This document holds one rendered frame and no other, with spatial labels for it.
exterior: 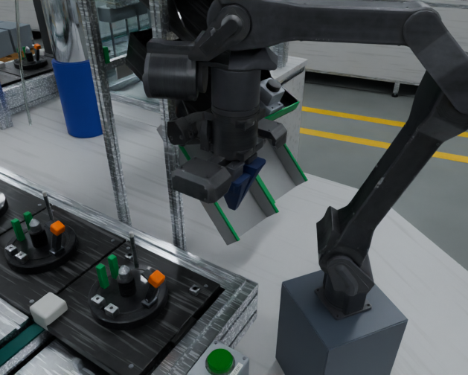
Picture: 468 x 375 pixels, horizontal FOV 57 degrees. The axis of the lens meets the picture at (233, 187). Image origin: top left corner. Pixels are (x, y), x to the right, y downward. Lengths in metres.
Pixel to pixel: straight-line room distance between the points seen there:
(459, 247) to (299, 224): 1.63
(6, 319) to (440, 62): 0.79
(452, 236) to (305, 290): 2.09
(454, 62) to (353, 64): 4.03
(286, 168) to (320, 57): 3.53
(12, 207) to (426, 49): 0.95
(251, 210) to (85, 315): 0.39
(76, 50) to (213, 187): 1.15
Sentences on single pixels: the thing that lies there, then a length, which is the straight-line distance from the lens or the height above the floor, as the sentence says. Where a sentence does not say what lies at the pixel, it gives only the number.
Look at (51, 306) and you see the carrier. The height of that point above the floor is 0.99.
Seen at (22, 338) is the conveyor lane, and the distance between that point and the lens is 0.87.
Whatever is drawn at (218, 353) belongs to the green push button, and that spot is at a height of 0.97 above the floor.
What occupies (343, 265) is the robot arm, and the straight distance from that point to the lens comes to 0.60.
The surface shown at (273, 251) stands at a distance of 1.07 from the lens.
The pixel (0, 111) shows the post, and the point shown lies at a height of 0.93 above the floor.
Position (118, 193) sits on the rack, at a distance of 1.02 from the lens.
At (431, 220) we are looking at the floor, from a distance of 2.83.
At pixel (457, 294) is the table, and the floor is 0.86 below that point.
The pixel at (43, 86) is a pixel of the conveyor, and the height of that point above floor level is 0.92.
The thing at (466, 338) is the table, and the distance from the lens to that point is 1.01.
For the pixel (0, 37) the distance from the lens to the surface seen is 5.62.
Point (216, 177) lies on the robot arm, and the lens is 0.48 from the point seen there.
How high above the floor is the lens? 1.57
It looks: 33 degrees down
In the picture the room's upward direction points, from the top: straight up
